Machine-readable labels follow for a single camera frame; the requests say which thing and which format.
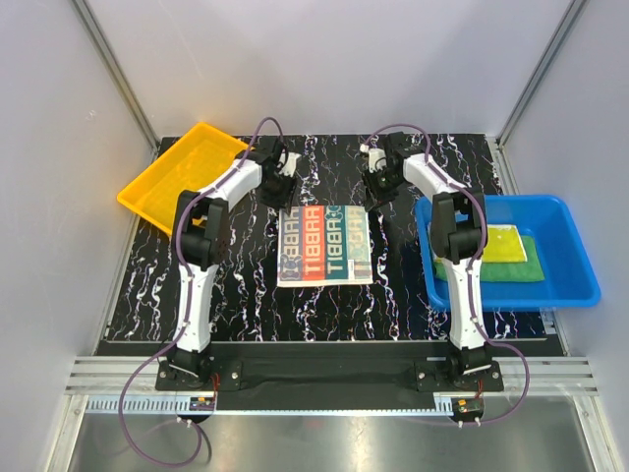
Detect purple cable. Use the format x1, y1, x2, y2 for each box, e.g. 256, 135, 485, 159
117, 116, 286, 466
361, 123, 531, 427

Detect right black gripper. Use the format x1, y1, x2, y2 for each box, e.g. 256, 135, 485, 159
360, 167, 402, 212

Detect yellow plastic tray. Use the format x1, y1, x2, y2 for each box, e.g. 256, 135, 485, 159
117, 122, 247, 235

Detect green microfibre towel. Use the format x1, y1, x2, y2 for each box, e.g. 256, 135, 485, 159
434, 234, 545, 284

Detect white red printed towel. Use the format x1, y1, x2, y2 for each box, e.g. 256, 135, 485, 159
277, 205, 373, 288

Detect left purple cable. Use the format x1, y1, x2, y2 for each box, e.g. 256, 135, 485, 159
117, 116, 286, 466

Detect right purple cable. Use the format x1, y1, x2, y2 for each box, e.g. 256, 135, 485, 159
361, 123, 531, 427

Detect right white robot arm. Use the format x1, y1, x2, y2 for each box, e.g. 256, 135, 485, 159
360, 132, 491, 390

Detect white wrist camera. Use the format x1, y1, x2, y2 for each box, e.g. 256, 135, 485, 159
360, 144, 387, 173
279, 151, 302, 178

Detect aluminium frame rail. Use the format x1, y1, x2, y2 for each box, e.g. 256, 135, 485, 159
66, 357, 599, 417

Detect yellow patterned towel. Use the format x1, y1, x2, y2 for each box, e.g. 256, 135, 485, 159
483, 224, 528, 264

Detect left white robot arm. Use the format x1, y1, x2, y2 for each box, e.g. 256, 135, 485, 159
166, 138, 300, 389

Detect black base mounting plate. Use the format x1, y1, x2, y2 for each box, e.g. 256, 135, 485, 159
155, 341, 504, 414

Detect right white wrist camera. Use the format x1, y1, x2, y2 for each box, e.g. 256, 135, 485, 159
360, 144, 387, 173

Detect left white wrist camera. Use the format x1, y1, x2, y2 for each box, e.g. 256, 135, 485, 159
279, 151, 302, 178

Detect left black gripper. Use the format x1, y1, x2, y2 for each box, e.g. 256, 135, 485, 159
259, 169, 298, 214

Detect blue plastic bin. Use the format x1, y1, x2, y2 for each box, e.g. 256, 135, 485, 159
415, 195, 600, 312

